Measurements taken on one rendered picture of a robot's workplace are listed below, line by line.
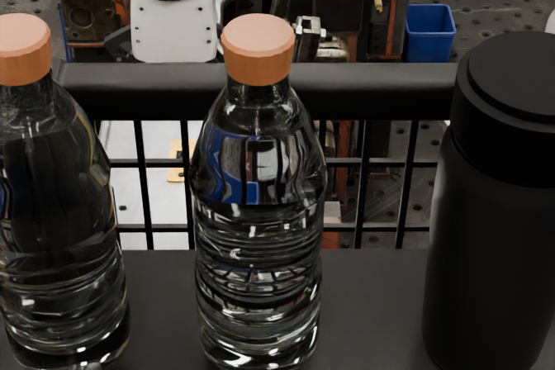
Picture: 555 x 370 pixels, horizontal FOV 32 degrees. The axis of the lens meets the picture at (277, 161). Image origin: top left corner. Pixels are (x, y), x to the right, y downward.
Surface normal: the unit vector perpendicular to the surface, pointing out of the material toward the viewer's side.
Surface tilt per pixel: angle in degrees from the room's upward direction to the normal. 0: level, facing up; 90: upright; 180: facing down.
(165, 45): 94
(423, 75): 0
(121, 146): 0
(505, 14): 0
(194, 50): 95
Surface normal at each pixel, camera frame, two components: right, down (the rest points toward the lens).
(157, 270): 0.01, -0.76
